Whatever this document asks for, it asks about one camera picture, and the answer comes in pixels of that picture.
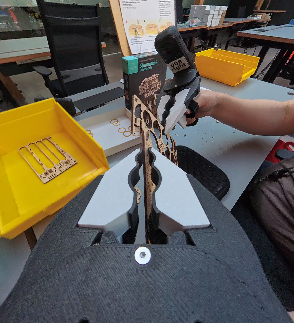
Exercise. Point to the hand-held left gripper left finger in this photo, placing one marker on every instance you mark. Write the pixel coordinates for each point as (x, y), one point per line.
(106, 201)

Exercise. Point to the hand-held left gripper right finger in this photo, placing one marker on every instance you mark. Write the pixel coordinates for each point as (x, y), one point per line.
(179, 201)

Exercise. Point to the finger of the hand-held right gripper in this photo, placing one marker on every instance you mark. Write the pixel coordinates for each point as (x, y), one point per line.
(163, 106)
(178, 111)

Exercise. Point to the laser-cut wooden parts sheet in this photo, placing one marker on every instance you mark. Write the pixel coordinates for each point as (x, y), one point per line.
(145, 161)

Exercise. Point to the person's right forearm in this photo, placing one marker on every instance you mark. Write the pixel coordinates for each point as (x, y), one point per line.
(263, 116)

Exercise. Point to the dark model kit box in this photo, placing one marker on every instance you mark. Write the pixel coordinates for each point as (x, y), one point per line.
(136, 83)

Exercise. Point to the person's right hand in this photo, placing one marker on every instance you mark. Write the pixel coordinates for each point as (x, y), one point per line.
(207, 106)

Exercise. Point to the instruction sign board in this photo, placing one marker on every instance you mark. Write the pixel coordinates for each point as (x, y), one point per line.
(147, 15)

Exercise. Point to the stack of white boxes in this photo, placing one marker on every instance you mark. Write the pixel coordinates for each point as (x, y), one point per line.
(207, 15)

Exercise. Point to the group of tan rubber bands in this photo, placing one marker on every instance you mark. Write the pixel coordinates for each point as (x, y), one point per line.
(116, 122)

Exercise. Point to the white cardboard tray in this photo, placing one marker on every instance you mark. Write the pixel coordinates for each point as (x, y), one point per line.
(106, 142)

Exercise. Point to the yellow plastic bin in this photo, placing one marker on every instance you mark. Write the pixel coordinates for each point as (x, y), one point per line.
(227, 73)
(0, 141)

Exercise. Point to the small slotted wooden sheet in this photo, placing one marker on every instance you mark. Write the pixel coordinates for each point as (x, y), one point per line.
(49, 172)

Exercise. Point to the black office chair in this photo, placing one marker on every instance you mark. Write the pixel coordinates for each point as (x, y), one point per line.
(73, 50)

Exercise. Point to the grey table wooden edge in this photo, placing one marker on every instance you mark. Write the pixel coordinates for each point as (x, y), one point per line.
(10, 50)
(275, 32)

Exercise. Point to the red plastic object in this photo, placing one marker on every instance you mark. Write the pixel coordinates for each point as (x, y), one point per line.
(283, 145)

